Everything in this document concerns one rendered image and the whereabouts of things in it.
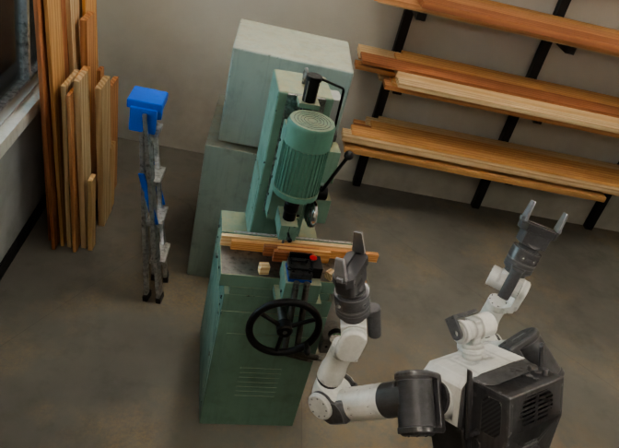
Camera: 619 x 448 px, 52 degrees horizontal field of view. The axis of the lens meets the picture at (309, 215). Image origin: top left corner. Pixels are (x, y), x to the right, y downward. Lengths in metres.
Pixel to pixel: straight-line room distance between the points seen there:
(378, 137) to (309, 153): 2.18
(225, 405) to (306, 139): 1.33
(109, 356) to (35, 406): 0.41
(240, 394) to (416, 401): 1.46
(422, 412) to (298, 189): 1.04
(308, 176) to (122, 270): 1.76
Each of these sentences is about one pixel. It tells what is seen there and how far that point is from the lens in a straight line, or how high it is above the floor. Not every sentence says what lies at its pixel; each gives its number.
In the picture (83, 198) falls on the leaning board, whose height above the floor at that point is 0.35.
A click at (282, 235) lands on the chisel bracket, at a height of 1.02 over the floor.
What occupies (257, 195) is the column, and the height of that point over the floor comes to 1.04.
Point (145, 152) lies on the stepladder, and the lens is 3.07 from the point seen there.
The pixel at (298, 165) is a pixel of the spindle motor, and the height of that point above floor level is 1.36.
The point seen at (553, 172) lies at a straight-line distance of 4.84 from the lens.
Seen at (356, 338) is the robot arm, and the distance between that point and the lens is 1.59.
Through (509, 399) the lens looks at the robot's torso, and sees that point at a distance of 1.59.
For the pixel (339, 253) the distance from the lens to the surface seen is 2.63.
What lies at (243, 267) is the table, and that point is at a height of 0.90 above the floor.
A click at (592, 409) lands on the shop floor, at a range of 4.02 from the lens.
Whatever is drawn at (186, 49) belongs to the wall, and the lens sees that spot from 4.67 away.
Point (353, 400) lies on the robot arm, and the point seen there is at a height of 1.20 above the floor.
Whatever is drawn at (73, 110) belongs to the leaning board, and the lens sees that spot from 3.46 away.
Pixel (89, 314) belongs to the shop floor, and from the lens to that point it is 3.52.
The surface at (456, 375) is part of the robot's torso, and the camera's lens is 1.67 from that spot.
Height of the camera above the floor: 2.46
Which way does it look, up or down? 33 degrees down
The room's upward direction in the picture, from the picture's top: 15 degrees clockwise
